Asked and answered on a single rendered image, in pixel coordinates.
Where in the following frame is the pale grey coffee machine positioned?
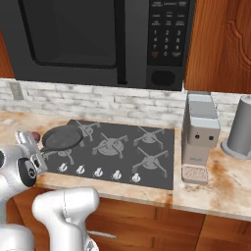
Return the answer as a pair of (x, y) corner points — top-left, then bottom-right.
(180, 92), (222, 186)

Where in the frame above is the black microwave door handle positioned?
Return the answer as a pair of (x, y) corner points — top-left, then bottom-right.
(114, 0), (128, 86)

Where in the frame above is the dark grey gas hob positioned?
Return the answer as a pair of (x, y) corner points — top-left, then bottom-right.
(41, 119), (176, 191)

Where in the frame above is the black microwave oven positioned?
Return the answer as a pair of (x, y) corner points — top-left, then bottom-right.
(0, 0), (197, 92)

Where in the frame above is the brown wooden cupboard door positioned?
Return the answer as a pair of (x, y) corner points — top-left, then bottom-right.
(195, 214), (251, 251)

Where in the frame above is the silver drawer handle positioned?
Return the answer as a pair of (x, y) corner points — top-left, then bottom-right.
(86, 229), (118, 240)

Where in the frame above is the grey cylindrical appliance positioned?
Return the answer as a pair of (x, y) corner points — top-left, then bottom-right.
(220, 95), (251, 161)

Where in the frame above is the brown wooden wall cupboard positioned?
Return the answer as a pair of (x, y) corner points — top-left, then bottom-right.
(0, 29), (16, 79)
(183, 0), (251, 95)

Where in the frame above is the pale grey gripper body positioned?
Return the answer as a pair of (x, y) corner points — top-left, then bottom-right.
(15, 129), (41, 159)

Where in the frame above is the dark red onion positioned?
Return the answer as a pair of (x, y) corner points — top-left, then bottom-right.
(30, 130), (42, 144)

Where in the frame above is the white hob knob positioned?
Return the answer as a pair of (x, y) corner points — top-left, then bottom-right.
(92, 167), (105, 178)
(75, 164), (86, 176)
(57, 162), (69, 174)
(130, 173), (142, 184)
(111, 170), (124, 181)

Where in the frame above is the grey wall socket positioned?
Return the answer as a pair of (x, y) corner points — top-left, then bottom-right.
(8, 80), (25, 101)

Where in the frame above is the brown wooden drawer front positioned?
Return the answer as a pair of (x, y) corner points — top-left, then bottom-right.
(13, 186), (206, 251)

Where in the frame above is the black frying pan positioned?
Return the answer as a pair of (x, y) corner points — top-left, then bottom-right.
(39, 125), (84, 154)

